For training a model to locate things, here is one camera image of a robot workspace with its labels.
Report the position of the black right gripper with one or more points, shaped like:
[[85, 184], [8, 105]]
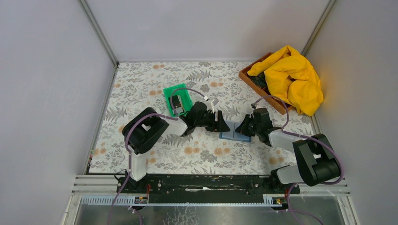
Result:
[[249, 124]]

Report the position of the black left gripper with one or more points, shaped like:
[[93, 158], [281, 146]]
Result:
[[216, 120]]

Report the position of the grey credit card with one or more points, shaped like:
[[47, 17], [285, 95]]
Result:
[[179, 110]]

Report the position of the black credit card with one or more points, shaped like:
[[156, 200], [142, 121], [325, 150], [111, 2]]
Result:
[[176, 101]]

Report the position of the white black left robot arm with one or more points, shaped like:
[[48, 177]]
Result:
[[143, 132]]

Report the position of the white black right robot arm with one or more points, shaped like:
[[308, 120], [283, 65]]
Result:
[[316, 162]]

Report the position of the floral table mat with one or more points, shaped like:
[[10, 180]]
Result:
[[139, 85]]

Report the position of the brown wooden tray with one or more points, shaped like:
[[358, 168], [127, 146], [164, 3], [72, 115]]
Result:
[[262, 89]]

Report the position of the green plastic bin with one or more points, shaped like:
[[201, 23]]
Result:
[[185, 98]]

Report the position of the yellow cloth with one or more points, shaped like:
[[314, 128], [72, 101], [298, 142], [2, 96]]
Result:
[[291, 77]]

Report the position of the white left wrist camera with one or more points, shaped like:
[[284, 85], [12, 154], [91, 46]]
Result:
[[211, 103]]

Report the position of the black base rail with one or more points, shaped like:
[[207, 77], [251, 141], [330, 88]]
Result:
[[199, 188]]

